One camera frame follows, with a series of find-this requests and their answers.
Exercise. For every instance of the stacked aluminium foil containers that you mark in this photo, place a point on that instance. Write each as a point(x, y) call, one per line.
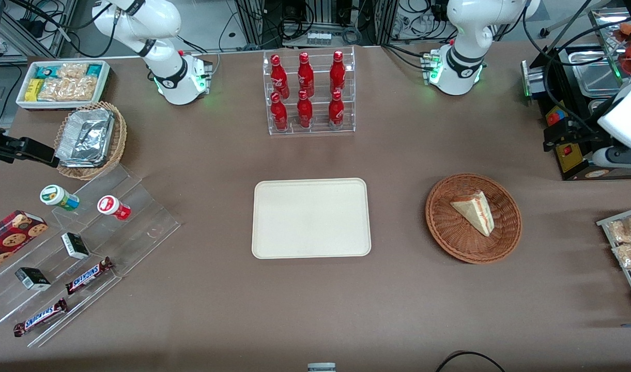
point(85, 137)

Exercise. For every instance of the small black carton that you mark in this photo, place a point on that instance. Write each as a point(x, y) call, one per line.
point(32, 279)
point(75, 246)

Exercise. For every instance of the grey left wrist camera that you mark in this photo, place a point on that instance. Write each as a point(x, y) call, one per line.
point(620, 157)

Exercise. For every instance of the yellow snack pack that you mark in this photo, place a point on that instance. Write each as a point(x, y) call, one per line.
point(33, 90)

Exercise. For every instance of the triangular sandwich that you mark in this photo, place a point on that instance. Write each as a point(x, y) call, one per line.
point(476, 213)

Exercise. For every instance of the clear acrylic bottle rack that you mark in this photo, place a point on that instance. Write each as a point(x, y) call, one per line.
point(320, 129)

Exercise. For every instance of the clear acrylic stepped display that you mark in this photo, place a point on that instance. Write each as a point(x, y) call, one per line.
point(139, 227)

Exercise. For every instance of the green lid snack cup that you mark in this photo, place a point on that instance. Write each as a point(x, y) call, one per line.
point(57, 197)

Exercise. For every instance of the red cola bottle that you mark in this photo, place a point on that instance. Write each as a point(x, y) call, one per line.
point(278, 77)
point(336, 109)
point(304, 111)
point(305, 75)
point(279, 113)
point(337, 73)

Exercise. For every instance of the tray of packaged snacks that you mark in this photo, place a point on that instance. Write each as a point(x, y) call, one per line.
point(604, 223)

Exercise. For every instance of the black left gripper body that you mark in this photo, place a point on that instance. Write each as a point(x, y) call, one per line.
point(579, 137)

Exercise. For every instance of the red lid snack cup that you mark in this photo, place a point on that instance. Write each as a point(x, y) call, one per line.
point(111, 206)

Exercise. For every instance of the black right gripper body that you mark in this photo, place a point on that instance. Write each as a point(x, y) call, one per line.
point(0, 146)

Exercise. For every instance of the clear bag of fried snacks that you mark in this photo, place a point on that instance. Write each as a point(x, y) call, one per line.
point(630, 256)
point(625, 230)

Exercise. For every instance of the round brown wicker basket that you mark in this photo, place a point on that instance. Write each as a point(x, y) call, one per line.
point(449, 232)

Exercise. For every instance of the red chocolate cookie box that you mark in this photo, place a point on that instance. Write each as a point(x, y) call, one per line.
point(10, 237)

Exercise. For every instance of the small grey device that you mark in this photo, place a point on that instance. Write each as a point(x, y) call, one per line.
point(321, 367)

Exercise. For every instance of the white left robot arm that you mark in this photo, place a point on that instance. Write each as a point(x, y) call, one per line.
point(457, 62)

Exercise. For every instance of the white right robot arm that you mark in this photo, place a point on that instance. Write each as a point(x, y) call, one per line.
point(175, 77)

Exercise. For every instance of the teal snack pack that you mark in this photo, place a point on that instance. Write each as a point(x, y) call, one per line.
point(94, 70)
point(46, 72)

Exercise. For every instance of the clear bag of crackers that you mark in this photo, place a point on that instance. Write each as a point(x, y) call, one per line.
point(54, 90)
point(72, 70)
point(83, 89)

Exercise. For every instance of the black hot food display machine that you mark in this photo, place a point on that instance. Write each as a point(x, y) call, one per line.
point(563, 57)

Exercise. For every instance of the stainless steel pan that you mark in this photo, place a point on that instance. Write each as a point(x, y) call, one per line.
point(594, 77)
point(595, 107)

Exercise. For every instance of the white power strip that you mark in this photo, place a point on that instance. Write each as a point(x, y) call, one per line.
point(318, 38)

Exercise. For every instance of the cream rectangular tray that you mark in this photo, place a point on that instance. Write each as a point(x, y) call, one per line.
point(310, 219)

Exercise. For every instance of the light wicker basket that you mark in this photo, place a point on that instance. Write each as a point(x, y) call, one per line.
point(120, 139)

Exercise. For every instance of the Snickers chocolate bar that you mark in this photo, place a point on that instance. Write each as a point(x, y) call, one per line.
point(88, 276)
point(40, 317)

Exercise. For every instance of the white plastic snack bin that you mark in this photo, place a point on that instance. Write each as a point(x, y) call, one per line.
point(106, 82)

